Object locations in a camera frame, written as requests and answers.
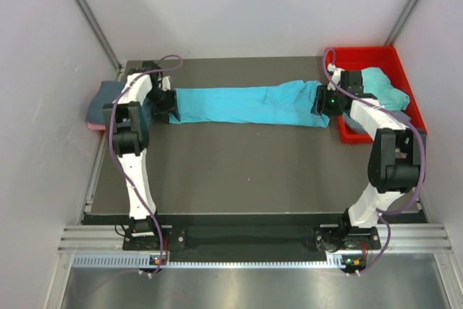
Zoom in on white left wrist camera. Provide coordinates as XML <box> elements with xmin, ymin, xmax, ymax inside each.
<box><xmin>161</xmin><ymin>76</ymin><xmax>171</xmax><ymax>91</ymax></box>

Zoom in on grey-blue t shirt in bin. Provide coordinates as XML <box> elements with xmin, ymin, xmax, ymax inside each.
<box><xmin>342</xmin><ymin>111</ymin><xmax>411</xmax><ymax>134</ymax></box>

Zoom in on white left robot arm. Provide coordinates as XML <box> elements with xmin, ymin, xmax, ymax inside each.
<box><xmin>103</xmin><ymin>61</ymin><xmax>180</xmax><ymax>253</ymax></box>

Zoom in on bright blue t shirt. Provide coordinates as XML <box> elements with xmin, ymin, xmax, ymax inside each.
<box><xmin>169</xmin><ymin>80</ymin><xmax>330</xmax><ymax>128</ymax></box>

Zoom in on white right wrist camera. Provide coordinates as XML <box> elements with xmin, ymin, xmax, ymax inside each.
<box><xmin>327</xmin><ymin>63</ymin><xmax>344</xmax><ymax>90</ymax></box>

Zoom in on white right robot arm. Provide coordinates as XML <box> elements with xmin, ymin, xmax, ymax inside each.
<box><xmin>313</xmin><ymin>64</ymin><xmax>426</xmax><ymax>253</ymax></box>

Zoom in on grey slotted cable duct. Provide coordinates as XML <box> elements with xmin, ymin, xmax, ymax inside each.
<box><xmin>72</xmin><ymin>254</ymin><xmax>363</xmax><ymax>270</ymax></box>

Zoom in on aluminium frame rail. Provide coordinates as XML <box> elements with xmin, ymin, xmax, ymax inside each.
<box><xmin>59</xmin><ymin>224</ymin><xmax>452</xmax><ymax>254</ymax></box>

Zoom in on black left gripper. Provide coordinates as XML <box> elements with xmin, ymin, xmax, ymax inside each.
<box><xmin>145</xmin><ymin>86</ymin><xmax>179</xmax><ymax>124</ymax></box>

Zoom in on turquoise t shirt in bin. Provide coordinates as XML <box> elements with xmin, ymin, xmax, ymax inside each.
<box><xmin>361</xmin><ymin>67</ymin><xmax>410</xmax><ymax>111</ymax></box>

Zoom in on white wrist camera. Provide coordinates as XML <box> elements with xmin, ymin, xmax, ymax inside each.
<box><xmin>161</xmin><ymin>76</ymin><xmax>171</xmax><ymax>91</ymax></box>
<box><xmin>327</xmin><ymin>63</ymin><xmax>344</xmax><ymax>90</ymax></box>

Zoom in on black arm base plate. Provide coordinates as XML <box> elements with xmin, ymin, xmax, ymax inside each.
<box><xmin>123</xmin><ymin>225</ymin><xmax>381</xmax><ymax>262</ymax></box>

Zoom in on red plastic bin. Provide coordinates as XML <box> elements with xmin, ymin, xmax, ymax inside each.
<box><xmin>323</xmin><ymin>47</ymin><xmax>427</xmax><ymax>145</ymax></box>

